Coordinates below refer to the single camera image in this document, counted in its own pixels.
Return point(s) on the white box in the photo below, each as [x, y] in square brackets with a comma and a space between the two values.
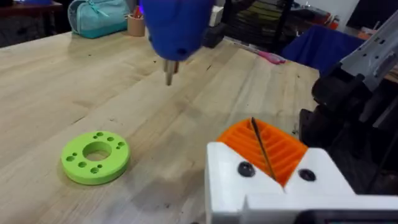
[215, 15]

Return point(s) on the teal zip bag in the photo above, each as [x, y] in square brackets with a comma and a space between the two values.
[96, 18]

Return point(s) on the blue cloth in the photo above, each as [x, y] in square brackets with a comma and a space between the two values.
[320, 46]

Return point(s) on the pink tool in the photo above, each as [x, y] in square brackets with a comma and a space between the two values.
[271, 57]

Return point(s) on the green disc with holes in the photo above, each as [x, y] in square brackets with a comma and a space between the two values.
[77, 169]

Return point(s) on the blue electric screwdriver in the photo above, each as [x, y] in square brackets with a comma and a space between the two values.
[175, 28]

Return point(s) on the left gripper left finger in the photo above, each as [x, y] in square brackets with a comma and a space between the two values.
[225, 177]

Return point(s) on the brown cup with pens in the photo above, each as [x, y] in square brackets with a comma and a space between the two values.
[136, 26]

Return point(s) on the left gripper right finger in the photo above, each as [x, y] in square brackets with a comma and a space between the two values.
[320, 169]

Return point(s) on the small black box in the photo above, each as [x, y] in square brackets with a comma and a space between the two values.
[214, 35]

